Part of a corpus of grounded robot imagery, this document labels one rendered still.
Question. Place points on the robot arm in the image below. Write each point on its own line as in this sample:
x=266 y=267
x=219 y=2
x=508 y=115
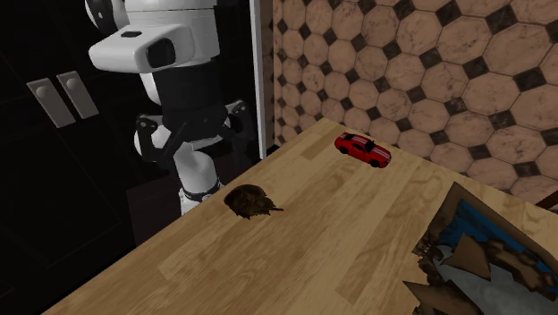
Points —
x=165 y=17

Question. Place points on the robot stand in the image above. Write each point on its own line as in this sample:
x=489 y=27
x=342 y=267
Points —
x=152 y=213

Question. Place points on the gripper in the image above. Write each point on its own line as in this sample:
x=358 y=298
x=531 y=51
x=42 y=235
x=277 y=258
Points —
x=189 y=96

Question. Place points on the ragged brown and blue box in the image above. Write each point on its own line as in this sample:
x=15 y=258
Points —
x=466 y=257

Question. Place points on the white door frame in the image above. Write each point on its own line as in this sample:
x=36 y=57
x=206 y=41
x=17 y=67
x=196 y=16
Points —
x=258 y=78

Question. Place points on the red toy car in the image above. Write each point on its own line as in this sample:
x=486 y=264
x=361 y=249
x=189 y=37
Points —
x=364 y=149

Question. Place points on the dark brown shell-shaped object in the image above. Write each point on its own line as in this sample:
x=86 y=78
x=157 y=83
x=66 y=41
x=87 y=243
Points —
x=249 y=201

